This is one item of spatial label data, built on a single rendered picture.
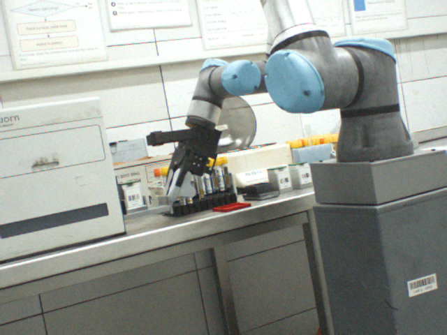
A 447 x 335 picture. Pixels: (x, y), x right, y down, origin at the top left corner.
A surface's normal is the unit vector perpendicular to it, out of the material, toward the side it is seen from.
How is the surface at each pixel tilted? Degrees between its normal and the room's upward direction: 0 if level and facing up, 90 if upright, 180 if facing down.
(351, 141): 71
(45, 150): 90
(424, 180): 90
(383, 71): 93
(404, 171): 90
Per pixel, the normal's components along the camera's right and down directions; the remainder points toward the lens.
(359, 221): -0.88, 0.18
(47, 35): 0.44, 0.01
